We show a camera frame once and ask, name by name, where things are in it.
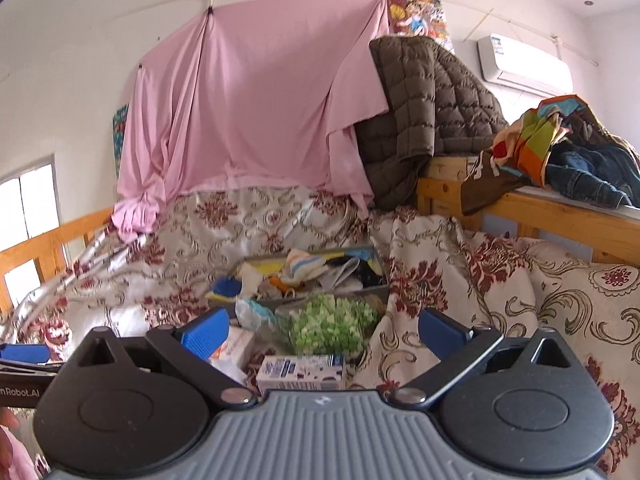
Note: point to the orange and white box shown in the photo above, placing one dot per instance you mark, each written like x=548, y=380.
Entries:
x=232, y=347

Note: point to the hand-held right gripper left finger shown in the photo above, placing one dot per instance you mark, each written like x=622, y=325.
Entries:
x=205, y=331

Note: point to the white air conditioner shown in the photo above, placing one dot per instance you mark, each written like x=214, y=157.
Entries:
x=525, y=67

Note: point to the blue and white plastic bag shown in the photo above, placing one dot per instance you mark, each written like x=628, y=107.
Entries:
x=255, y=312

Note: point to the person's left hand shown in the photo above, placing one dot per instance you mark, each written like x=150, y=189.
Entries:
x=7, y=419

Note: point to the grey storage box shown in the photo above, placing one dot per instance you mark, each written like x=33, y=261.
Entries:
x=370, y=287

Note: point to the blue denim jeans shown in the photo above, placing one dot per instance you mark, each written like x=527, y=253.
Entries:
x=595, y=170

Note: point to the small colourful wall poster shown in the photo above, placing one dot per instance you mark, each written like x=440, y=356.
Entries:
x=120, y=140

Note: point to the brown quilted jacket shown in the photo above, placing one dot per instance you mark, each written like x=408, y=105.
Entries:
x=430, y=110

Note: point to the window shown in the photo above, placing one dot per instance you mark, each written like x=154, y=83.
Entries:
x=25, y=210

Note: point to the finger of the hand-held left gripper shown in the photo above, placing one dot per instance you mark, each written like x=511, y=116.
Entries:
x=22, y=352

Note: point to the pink sheet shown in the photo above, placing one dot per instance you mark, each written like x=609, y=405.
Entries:
x=250, y=110

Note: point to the large cartoon wall poster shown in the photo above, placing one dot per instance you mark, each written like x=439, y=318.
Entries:
x=420, y=15

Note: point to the blue and white milk carton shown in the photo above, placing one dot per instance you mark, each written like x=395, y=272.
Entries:
x=300, y=372

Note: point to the wooden bed frame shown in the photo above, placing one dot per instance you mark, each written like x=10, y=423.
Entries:
x=550, y=215

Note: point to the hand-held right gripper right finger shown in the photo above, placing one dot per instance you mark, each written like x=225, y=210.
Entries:
x=440, y=332

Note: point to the floral blanket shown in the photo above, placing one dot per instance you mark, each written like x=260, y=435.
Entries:
x=550, y=310

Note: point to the bag of green paper stars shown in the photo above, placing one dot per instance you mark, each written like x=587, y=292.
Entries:
x=332, y=322

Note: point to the striped sock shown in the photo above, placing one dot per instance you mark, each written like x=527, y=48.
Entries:
x=302, y=265

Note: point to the pile of colourful clothes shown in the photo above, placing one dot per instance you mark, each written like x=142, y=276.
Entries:
x=535, y=135

